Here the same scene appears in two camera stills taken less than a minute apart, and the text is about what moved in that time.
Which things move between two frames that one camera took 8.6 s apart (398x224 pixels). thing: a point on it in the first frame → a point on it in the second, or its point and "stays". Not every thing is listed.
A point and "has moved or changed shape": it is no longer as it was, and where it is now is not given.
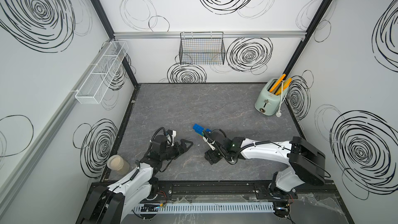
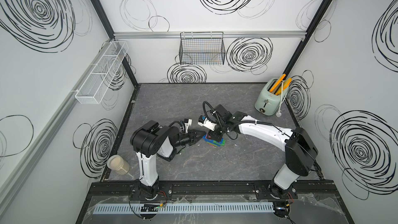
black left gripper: x=178 y=152 → x=192 y=139
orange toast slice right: x=285 y=83 stays
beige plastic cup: x=116 y=163 stays
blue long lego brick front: x=198 y=128 has moved or changed shape
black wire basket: x=202 y=48 stays
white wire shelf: x=93 y=89 stays
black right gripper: x=209 y=157 → x=212 y=136
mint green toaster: x=267 y=102 stays
